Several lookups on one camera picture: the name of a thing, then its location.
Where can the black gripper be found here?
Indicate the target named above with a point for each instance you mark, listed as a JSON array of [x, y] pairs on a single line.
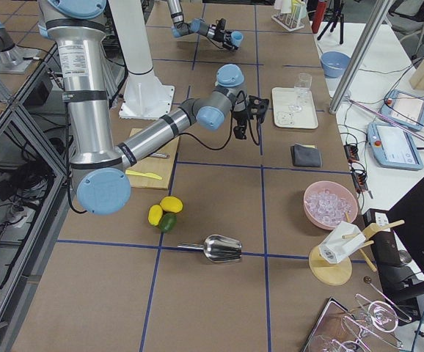
[[219, 33], [239, 116]]

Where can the light blue plastic cup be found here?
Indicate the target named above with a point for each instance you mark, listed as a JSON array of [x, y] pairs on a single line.
[[236, 38]]

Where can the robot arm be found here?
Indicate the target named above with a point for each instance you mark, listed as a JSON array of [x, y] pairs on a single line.
[[98, 166], [181, 28]]

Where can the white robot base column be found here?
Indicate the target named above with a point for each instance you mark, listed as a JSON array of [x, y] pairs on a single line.
[[145, 97]]

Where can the blue bowl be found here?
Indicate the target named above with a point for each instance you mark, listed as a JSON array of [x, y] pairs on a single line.
[[334, 63]]

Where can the pink bowl with ice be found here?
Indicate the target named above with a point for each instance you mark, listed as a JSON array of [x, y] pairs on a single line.
[[328, 203]]

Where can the steel ice scoop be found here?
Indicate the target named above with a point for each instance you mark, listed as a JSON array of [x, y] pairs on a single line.
[[218, 248]]

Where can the cream bear tray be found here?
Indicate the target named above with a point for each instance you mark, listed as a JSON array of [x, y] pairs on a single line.
[[284, 118]]

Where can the grey folded cloth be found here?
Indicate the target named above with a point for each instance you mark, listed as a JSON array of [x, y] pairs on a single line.
[[304, 156]]

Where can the clear wine glass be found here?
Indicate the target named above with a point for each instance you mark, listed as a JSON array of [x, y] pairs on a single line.
[[302, 90]]

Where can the wooden cutting board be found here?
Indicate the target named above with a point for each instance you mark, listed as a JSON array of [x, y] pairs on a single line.
[[159, 166]]

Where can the red cylinder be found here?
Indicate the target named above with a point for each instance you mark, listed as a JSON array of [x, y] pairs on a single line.
[[318, 16]]

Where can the yellow lemon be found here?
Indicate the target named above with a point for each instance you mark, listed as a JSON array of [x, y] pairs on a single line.
[[171, 204], [155, 215]]

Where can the green lime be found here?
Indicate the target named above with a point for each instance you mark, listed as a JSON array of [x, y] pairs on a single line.
[[167, 222]]

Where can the black tripod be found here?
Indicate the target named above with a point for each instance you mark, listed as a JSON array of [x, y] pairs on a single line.
[[337, 17]]

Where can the yellow plastic knife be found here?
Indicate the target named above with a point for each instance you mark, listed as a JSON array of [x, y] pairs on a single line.
[[143, 174]]

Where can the white paper carton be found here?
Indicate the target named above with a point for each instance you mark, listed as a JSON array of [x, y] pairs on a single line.
[[341, 242]]

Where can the near teach pendant tablet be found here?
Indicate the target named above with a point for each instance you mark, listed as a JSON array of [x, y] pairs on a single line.
[[393, 148]]

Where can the teach pendant tablet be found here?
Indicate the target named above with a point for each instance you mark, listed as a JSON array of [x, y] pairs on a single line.
[[404, 108], [393, 148]]

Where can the wooden mug stand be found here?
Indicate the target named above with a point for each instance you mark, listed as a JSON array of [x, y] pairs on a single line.
[[339, 274]]

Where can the far teach pendant tablet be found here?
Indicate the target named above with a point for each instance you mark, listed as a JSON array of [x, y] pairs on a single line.
[[404, 108]]

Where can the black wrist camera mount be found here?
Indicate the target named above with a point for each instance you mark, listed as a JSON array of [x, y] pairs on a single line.
[[257, 108]]

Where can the white wire cup rack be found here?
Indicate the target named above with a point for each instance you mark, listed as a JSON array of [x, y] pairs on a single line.
[[290, 14]]

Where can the aluminium frame post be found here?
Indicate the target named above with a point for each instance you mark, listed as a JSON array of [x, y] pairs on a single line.
[[369, 32]]

